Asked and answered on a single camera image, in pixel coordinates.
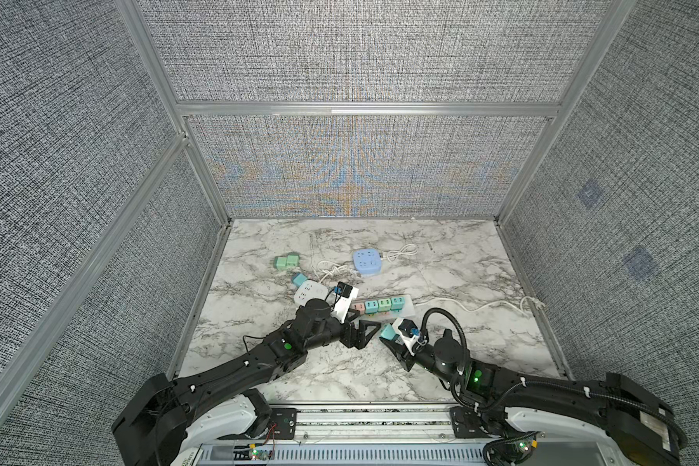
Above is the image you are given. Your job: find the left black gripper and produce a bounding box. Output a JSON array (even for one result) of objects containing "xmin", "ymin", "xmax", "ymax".
[{"xmin": 304, "ymin": 309, "xmax": 382, "ymax": 353}]

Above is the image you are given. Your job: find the pink plug cube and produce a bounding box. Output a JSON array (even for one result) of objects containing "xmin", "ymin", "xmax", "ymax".
[{"xmin": 351, "ymin": 302, "xmax": 365, "ymax": 314}]

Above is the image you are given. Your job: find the teal plug cube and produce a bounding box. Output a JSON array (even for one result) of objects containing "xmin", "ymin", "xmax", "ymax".
[
  {"xmin": 380, "ymin": 324, "xmax": 398, "ymax": 342},
  {"xmin": 291, "ymin": 273, "xmax": 308, "ymax": 287},
  {"xmin": 392, "ymin": 296, "xmax": 406, "ymax": 312},
  {"xmin": 364, "ymin": 300, "xmax": 381, "ymax": 316}
]

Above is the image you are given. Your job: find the green plug cube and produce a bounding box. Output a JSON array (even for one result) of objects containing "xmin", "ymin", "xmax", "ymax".
[
  {"xmin": 378, "ymin": 298, "xmax": 393, "ymax": 313},
  {"xmin": 275, "ymin": 257, "xmax": 287, "ymax": 271},
  {"xmin": 285, "ymin": 254, "xmax": 300, "ymax": 269}
]

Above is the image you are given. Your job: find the long white power strip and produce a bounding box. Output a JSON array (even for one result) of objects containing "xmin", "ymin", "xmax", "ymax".
[{"xmin": 349, "ymin": 294, "xmax": 417, "ymax": 322}]

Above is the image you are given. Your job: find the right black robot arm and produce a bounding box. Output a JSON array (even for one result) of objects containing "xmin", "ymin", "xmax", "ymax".
[{"xmin": 381, "ymin": 326, "xmax": 689, "ymax": 465}]

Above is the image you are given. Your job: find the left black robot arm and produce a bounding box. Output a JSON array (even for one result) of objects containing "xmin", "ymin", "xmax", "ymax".
[{"xmin": 112, "ymin": 298, "xmax": 382, "ymax": 465}]

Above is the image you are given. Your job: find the white square power strip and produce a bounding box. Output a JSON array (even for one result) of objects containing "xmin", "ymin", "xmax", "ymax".
[{"xmin": 293, "ymin": 280, "xmax": 329, "ymax": 306}]

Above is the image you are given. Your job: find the blue square power strip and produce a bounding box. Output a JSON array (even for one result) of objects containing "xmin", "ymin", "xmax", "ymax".
[{"xmin": 353, "ymin": 249, "xmax": 383, "ymax": 277}]

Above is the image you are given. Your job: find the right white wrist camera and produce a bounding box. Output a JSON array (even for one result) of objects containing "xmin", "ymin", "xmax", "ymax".
[{"xmin": 392, "ymin": 318, "xmax": 428, "ymax": 356}]

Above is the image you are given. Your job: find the square strip white cable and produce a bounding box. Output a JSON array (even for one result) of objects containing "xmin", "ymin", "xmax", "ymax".
[{"xmin": 313, "ymin": 260, "xmax": 353, "ymax": 287}]

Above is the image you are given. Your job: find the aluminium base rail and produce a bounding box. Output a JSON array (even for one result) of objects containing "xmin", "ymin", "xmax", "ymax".
[{"xmin": 127, "ymin": 401, "xmax": 607, "ymax": 466}]

